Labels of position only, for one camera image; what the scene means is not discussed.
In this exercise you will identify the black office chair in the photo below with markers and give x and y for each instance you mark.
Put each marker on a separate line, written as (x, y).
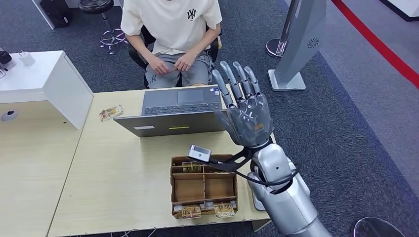
(214, 49)

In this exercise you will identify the black round stool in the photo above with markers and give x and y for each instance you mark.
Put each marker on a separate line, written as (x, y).
(95, 6)

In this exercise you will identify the person's left forearm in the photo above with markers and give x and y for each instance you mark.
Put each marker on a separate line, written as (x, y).
(206, 41)

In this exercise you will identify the grey kiosk stand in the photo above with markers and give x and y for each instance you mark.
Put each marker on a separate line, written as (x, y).
(301, 42)

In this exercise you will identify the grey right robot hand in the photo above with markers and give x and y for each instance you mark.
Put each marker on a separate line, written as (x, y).
(250, 121)

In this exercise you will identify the person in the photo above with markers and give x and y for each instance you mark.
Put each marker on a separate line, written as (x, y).
(173, 26)

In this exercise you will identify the person's right hand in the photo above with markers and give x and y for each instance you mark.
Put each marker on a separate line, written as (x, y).
(159, 67)

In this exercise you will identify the small black gadget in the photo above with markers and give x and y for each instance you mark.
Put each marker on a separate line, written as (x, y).
(5, 57)

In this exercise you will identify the grey laptop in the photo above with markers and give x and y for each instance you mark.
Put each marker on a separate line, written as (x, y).
(173, 126)

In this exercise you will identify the black box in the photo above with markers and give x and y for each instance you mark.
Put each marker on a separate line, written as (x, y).
(55, 13)

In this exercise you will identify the wooden card organizer box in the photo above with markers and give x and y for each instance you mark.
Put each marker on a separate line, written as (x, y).
(204, 189)

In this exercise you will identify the person's right forearm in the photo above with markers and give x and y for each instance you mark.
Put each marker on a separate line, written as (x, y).
(139, 47)

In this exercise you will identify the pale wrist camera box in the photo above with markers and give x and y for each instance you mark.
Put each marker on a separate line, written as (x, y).
(199, 153)

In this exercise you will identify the grey desk grommet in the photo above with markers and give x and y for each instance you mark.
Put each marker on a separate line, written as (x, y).
(9, 115)

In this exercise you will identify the white platform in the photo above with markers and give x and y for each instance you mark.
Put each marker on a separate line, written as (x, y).
(404, 8)

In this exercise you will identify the white charger plug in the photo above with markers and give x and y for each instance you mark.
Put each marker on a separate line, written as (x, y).
(27, 59)

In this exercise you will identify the white card slip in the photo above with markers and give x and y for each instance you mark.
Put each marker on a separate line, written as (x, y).
(207, 205)
(178, 208)

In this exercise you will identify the round chrome base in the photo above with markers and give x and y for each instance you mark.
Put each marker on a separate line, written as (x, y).
(376, 229)

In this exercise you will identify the white card reader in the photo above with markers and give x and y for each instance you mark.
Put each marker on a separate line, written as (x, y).
(258, 204)

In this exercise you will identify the black camera bracket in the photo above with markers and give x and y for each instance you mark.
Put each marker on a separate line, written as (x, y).
(229, 164)

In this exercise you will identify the white cabinet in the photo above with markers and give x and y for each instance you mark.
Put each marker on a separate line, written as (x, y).
(39, 81)

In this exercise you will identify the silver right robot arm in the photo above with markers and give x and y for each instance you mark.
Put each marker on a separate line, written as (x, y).
(288, 206)

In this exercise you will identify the person's left hand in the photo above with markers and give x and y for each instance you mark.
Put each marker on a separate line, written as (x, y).
(185, 62)

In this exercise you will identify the chrome stanchion post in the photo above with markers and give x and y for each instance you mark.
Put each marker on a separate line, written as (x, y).
(278, 47)

